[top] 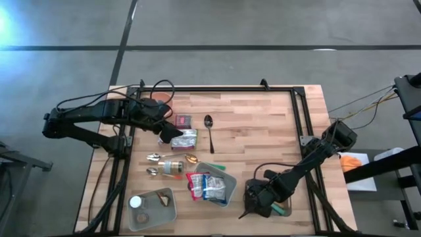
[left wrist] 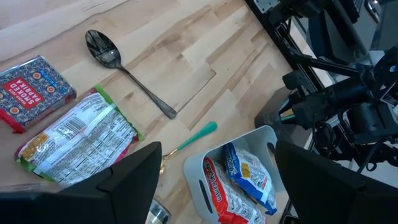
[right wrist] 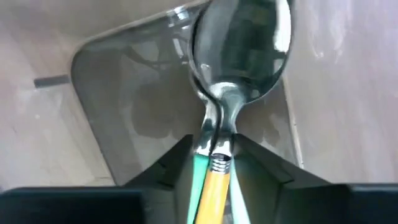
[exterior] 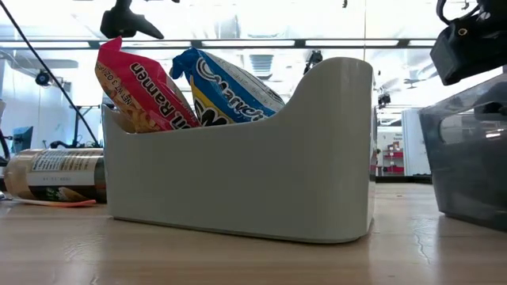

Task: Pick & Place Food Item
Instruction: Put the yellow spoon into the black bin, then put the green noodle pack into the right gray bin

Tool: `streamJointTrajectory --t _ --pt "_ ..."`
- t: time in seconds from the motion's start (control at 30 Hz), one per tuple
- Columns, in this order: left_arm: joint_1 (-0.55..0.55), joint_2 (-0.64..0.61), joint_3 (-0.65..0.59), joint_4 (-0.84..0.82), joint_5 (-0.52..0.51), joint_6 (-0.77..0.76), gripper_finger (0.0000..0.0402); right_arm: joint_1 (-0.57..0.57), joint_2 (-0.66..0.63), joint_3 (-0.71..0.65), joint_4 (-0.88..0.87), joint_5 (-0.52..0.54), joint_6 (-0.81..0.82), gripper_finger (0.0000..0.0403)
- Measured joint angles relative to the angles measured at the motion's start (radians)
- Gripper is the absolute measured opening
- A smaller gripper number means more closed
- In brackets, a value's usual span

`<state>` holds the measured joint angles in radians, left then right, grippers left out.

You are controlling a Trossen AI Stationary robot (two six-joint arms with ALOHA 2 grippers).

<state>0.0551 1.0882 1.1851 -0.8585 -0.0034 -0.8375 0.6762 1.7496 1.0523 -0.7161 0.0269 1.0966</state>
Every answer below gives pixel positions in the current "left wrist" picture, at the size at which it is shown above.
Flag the gold label spice jar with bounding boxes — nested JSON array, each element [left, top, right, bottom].
[[145, 198, 172, 224]]

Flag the light grey plastic bin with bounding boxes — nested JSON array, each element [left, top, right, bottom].
[[182, 124, 289, 224]]

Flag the smoked paprika tin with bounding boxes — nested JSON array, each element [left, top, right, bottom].
[[0, 55, 78, 135]]

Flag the red ramen packet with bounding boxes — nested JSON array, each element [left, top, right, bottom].
[[202, 156, 267, 224]]

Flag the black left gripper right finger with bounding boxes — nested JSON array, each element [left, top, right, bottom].
[[274, 140, 398, 224]]

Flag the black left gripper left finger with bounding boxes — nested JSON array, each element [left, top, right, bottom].
[[62, 141, 164, 224]]

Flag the blue ramen packet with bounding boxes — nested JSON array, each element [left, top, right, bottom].
[[223, 141, 279, 217]]

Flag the shrimp ramen packet green edge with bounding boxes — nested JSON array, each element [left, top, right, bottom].
[[14, 83, 146, 189]]

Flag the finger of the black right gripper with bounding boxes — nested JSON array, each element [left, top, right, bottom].
[[291, 101, 315, 130], [282, 70, 313, 94]]

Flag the black metal spoon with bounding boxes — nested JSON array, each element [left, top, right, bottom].
[[85, 29, 178, 121]]

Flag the black aluminium table frame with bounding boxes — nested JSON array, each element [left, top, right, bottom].
[[244, 0, 361, 94]]

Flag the gold spoon green handle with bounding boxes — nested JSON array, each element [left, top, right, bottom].
[[159, 121, 219, 175]]

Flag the silver mounting bracket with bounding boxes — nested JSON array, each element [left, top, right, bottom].
[[253, 0, 280, 13]]

